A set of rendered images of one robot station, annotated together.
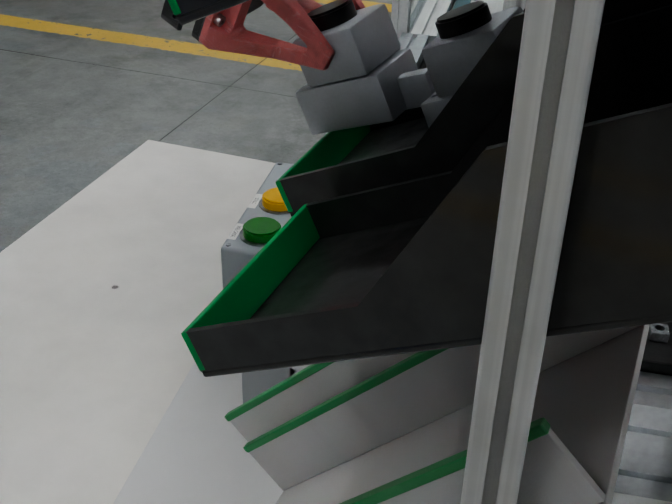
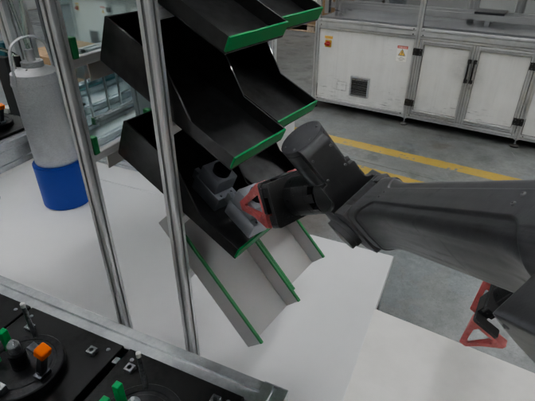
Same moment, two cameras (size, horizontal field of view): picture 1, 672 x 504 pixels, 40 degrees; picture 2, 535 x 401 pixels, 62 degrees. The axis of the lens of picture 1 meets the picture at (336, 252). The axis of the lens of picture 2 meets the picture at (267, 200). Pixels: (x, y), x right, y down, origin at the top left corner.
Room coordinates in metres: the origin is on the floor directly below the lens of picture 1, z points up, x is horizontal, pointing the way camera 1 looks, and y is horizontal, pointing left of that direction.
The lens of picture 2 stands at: (1.12, 0.15, 1.64)
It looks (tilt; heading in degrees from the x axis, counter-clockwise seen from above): 31 degrees down; 193
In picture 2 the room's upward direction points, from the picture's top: straight up
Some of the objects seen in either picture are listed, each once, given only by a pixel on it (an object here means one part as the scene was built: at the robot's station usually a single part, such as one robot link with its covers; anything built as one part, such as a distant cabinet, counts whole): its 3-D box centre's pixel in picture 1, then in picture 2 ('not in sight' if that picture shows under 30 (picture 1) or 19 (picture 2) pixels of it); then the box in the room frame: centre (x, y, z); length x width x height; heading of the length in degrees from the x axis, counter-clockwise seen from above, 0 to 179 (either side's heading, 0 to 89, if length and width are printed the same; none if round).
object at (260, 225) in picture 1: (262, 233); not in sight; (0.83, 0.08, 0.96); 0.04 x 0.04 x 0.02
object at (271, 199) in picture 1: (280, 202); not in sight; (0.90, 0.06, 0.96); 0.04 x 0.04 x 0.02
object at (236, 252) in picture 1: (280, 226); not in sight; (0.90, 0.06, 0.93); 0.21 x 0.07 x 0.06; 168
